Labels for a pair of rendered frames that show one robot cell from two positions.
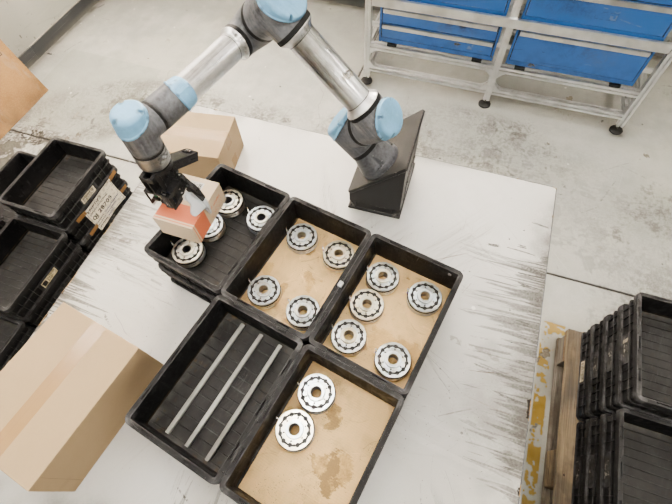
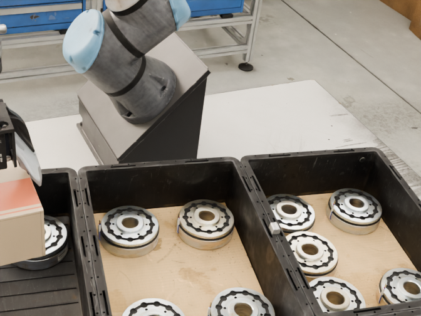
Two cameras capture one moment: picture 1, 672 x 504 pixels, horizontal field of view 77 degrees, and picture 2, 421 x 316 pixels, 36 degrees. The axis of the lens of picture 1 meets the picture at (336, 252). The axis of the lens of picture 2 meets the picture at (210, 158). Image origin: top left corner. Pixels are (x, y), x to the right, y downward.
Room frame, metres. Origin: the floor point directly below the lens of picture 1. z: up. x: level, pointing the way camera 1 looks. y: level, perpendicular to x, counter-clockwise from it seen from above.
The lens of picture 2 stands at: (0.13, 0.72, 1.65)
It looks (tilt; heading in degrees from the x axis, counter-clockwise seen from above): 36 degrees down; 307
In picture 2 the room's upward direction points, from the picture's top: 8 degrees clockwise
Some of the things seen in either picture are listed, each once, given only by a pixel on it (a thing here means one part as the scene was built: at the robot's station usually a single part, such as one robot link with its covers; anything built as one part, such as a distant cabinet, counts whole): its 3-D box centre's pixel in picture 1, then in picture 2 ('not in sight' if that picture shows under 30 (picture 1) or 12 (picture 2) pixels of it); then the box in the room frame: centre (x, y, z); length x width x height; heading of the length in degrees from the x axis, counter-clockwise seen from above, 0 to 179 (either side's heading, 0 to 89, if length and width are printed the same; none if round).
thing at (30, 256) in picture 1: (35, 277); not in sight; (0.96, 1.41, 0.31); 0.40 x 0.30 x 0.34; 157
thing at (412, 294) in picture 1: (424, 296); (355, 205); (0.50, -0.26, 0.86); 0.10 x 0.10 x 0.01
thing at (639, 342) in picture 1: (645, 371); not in sight; (0.33, -1.14, 0.37); 0.40 x 0.30 x 0.45; 157
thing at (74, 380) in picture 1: (68, 394); not in sight; (0.30, 0.80, 0.80); 0.40 x 0.30 x 0.20; 148
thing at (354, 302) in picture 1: (366, 304); (309, 252); (0.49, -0.08, 0.86); 0.10 x 0.10 x 0.01
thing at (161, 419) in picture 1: (223, 384); not in sight; (0.28, 0.33, 0.87); 0.40 x 0.30 x 0.11; 147
